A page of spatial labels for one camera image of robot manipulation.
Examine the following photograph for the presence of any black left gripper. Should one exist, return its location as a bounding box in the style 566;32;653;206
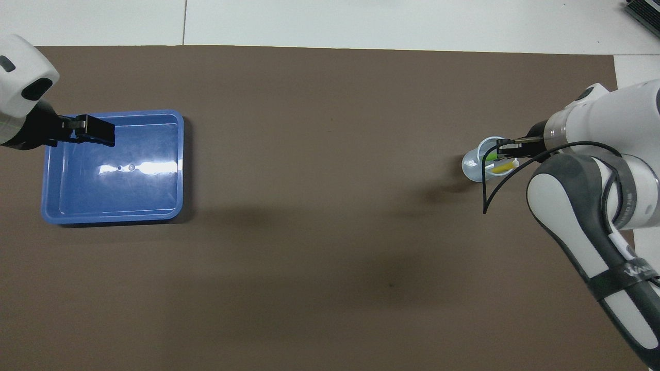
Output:
10;99;116;151

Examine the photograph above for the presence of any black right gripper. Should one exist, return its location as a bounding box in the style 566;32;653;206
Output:
496;120;548;161

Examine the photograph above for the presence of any translucent plastic cup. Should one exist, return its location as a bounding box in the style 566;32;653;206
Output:
461;136;520;182

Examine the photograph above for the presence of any blue plastic tray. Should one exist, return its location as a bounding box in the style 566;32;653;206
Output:
41;109;185;226

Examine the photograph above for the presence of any grey ribbed device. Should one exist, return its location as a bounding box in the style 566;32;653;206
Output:
623;0;660;39

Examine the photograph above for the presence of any brown table mat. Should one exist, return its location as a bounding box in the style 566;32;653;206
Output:
0;45;649;371

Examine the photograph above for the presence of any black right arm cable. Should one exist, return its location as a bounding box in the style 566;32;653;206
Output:
483;135;627;225

